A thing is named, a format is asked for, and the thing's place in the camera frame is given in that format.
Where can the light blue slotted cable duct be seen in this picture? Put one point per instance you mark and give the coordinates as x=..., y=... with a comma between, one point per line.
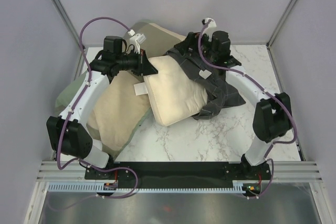
x=101, y=187

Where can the right aluminium frame post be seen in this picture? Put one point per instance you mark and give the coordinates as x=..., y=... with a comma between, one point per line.
x=289, y=8

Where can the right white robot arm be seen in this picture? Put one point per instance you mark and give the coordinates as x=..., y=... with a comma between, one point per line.
x=272, y=118

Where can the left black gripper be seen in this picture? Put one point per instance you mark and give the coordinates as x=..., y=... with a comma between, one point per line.
x=144, y=67

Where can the dark grey plaid pillowcase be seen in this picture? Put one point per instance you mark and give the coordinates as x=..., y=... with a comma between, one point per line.
x=220, y=94

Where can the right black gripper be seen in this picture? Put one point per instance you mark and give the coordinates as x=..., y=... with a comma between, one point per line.
x=190, y=41

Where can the aluminium frame post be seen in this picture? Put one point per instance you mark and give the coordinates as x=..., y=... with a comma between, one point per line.
x=66, y=19
x=289, y=8

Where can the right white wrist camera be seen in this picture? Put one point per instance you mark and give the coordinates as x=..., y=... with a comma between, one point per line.
x=209, y=26

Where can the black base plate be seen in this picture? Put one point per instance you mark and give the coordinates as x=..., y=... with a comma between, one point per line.
x=194, y=174

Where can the left aluminium frame post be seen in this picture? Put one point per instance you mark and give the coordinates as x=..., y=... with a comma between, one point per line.
x=66, y=19

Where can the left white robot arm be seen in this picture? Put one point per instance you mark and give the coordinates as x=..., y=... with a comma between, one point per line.
x=68, y=132

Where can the cream pillow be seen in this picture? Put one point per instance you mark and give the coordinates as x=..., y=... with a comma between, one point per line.
x=172, y=95

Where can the green beige patchwork pillow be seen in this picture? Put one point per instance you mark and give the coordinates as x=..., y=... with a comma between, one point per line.
x=119, y=111

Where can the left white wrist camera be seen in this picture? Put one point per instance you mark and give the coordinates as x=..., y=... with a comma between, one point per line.
x=136, y=39

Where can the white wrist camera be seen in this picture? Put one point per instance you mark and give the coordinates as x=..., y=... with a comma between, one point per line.
x=136, y=39
x=209, y=26

